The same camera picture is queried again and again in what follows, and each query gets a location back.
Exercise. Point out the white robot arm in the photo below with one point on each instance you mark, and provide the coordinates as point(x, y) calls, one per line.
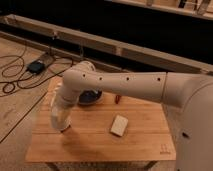
point(193, 93)

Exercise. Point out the dark ceramic bowl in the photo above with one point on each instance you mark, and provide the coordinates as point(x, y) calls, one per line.
point(89, 97)

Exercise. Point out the red brown sausage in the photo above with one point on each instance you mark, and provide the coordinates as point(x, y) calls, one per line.
point(117, 99)

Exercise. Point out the white sponge block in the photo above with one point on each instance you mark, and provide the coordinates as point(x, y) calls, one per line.
point(119, 125)

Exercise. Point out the wooden table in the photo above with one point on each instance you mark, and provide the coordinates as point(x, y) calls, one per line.
point(146, 138)

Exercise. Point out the blue power box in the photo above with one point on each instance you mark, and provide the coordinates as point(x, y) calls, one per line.
point(35, 67)

